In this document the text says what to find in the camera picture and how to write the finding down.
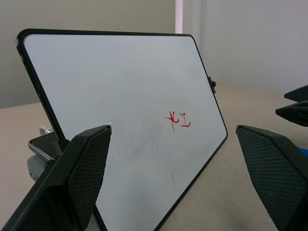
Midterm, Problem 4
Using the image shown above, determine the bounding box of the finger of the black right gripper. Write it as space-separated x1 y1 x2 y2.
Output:
275 100 308 127
284 84 308 100

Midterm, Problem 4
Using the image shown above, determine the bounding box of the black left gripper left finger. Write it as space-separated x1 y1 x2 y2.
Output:
0 125 113 231

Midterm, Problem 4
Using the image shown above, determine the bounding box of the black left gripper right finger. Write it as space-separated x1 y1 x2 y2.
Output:
235 124 308 231

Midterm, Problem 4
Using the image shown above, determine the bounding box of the blue object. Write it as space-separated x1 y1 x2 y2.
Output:
296 146 308 158

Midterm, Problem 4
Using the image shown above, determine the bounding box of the silver metal board stand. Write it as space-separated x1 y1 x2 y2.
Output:
27 125 71 183

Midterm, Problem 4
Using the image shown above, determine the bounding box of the black-framed whiteboard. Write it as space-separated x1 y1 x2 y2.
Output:
16 28 229 231

